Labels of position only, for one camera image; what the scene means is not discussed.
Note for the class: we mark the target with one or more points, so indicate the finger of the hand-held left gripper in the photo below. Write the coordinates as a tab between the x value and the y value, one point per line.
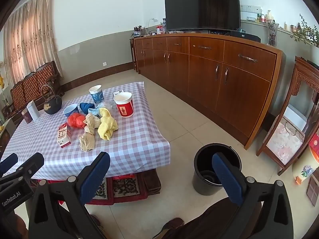
32	163
7	162

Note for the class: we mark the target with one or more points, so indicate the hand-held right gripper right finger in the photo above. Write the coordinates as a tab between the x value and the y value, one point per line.
228	179

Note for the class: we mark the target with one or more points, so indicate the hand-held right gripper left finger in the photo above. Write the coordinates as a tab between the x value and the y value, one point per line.
96	176

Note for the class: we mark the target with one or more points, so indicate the black plastic bucket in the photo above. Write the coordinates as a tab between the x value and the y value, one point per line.
204	159

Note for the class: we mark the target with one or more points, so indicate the red plastic bag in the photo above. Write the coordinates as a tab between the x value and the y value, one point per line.
76	120

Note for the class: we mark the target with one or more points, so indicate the clear plastic bag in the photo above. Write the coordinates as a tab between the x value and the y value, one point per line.
108	104

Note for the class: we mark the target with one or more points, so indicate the red patterned rug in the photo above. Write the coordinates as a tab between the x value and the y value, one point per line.
127	188
101	195

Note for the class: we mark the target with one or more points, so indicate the person's right leg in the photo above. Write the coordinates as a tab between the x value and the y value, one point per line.
219	219

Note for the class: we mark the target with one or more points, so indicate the beige crumpled cloth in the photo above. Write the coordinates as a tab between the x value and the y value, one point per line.
88	135

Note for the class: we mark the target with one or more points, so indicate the red white carton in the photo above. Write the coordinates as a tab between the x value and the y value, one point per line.
63	135

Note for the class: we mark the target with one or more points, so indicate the person's left brown shoe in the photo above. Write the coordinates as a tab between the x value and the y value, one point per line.
96	220

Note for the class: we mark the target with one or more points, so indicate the person's brown shoe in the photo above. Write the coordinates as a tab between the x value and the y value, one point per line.
96	220
174	225

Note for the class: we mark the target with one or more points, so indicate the pink checked tablecloth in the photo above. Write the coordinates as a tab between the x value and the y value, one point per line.
124	139

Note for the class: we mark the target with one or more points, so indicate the dark red tin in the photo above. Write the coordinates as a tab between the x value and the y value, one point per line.
26	117

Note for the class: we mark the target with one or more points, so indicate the yellow cloth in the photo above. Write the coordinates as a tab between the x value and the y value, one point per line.
107	124

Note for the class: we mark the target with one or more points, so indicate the white rectangular box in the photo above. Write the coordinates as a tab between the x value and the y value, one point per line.
33	109

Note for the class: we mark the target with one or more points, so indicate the black cast iron teapot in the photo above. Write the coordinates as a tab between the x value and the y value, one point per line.
52	105

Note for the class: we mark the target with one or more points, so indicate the small blue paper bowl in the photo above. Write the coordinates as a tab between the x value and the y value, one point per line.
71	111

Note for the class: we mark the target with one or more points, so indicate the light blue face mask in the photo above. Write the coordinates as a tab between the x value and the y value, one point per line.
94	111

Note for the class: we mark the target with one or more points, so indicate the pink floral seat cushion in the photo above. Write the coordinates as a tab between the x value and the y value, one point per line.
284	143

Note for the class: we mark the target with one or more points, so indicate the person's right brown shoe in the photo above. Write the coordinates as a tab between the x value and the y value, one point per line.
174	225

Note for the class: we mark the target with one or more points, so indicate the dark blue rolled cloth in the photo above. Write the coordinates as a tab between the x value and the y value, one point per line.
86	106

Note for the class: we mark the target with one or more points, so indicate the red paper cup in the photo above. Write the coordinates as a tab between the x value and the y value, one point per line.
124	108

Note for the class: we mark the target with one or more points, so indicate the cream floral bag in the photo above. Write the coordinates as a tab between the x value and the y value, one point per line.
305	166

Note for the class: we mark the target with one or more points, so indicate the wooden sofa orange cushions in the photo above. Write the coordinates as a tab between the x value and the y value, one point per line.
32	84

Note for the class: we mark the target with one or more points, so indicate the yellow hanging ornament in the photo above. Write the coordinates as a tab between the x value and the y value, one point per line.
1	82

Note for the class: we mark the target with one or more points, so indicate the blue patterned paper cup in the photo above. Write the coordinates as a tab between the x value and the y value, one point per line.
97	95

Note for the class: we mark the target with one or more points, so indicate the white flat panel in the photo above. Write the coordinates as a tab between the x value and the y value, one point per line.
296	118

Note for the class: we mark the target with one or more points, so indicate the red gift box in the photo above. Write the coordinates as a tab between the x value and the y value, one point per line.
315	144

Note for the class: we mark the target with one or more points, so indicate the long wooden sideboard cabinet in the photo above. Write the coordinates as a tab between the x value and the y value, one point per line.
224	79

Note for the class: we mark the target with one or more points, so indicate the carved wooden chair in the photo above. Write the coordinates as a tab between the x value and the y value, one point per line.
302	77

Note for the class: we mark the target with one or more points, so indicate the beige patterned curtain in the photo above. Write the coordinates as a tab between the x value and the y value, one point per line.
27	37

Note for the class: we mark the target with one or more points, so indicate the black set-top box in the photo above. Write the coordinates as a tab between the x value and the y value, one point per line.
245	36

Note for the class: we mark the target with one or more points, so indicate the small potted plant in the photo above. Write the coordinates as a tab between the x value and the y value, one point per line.
137	31

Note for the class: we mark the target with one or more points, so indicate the glass vase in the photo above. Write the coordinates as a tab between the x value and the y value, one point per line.
272	33

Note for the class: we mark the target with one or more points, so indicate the row of small bottles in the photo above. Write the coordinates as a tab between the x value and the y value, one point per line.
264	17

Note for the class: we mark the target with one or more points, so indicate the green leafy plant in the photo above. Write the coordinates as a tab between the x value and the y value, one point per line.
306	32

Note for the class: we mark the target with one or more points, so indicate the black flat-screen television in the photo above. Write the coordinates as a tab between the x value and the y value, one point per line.
201	5

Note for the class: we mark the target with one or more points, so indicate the white wall socket strip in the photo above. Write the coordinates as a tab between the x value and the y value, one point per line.
246	8

